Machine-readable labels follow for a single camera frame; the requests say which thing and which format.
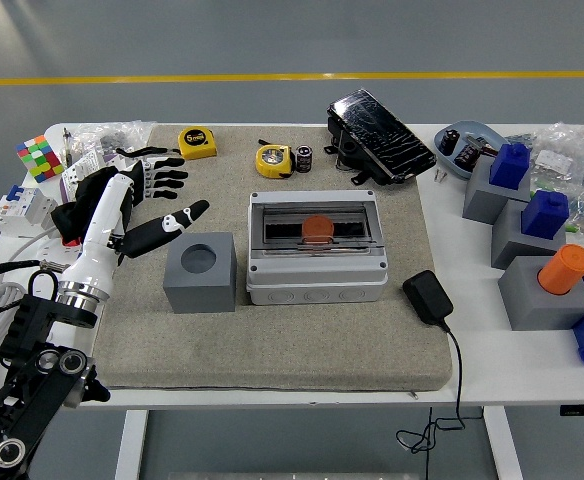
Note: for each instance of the slim pen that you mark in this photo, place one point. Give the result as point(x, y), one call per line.
point(66, 147)

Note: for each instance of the blue block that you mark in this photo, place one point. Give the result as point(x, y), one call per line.
point(509, 165)
point(546, 212)

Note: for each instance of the white table leg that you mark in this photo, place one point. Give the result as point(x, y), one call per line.
point(129, 445)
point(504, 445)

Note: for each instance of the grey-brown mat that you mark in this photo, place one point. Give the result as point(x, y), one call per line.
point(272, 350)

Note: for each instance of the large colourful puzzle cube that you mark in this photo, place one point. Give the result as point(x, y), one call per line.
point(39, 160)

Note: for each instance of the white circuit breaker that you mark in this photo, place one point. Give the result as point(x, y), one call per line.
point(22, 212)

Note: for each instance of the black cracked screen device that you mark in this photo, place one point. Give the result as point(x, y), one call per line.
point(382, 135)

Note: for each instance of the grey block with round hole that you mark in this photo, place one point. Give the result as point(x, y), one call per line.
point(202, 290)

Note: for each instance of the blue-grey dish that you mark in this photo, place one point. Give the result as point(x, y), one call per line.
point(447, 160)

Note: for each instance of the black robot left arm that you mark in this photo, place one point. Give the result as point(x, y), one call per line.
point(27, 380)

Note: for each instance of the black capacitor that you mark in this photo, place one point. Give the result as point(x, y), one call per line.
point(304, 159)
point(450, 141)
point(467, 156)

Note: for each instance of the small dark electronic part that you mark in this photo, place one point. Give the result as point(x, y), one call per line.
point(484, 147)

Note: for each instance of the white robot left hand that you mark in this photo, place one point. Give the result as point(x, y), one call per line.
point(104, 225)

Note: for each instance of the grey box with clear lid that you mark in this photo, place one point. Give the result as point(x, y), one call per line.
point(317, 285)

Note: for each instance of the black power adapter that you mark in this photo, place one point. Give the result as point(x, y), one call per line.
point(428, 297)

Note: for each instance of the grey block holder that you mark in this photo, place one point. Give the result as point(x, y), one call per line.
point(514, 247)
point(537, 310)
point(482, 200)

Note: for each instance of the yellow and black tape measure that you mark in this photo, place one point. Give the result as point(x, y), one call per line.
point(272, 160)

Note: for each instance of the black cloth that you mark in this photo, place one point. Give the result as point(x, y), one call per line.
point(79, 210)

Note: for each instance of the black bracketed housing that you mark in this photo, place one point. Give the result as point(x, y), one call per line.
point(347, 155)

